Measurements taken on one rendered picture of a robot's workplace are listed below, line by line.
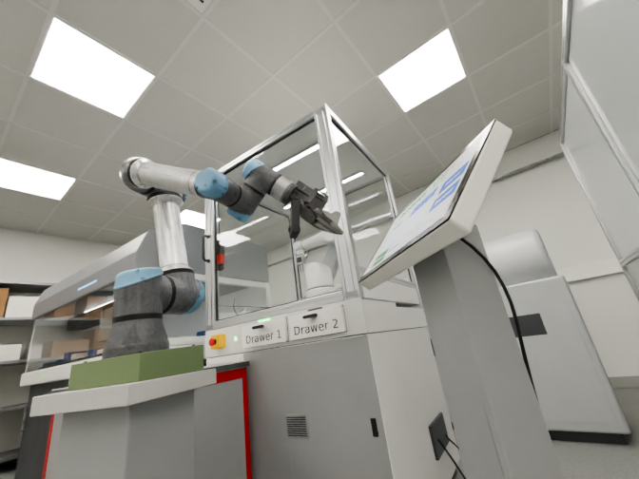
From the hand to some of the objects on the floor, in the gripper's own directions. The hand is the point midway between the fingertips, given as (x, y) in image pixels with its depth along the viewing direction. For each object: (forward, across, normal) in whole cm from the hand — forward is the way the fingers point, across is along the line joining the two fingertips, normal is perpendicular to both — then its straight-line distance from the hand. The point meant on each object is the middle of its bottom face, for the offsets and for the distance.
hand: (338, 233), depth 90 cm
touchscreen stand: (+86, -12, +71) cm, 112 cm away
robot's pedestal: (+26, +10, +121) cm, 124 cm away
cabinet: (+81, +106, +74) cm, 152 cm away
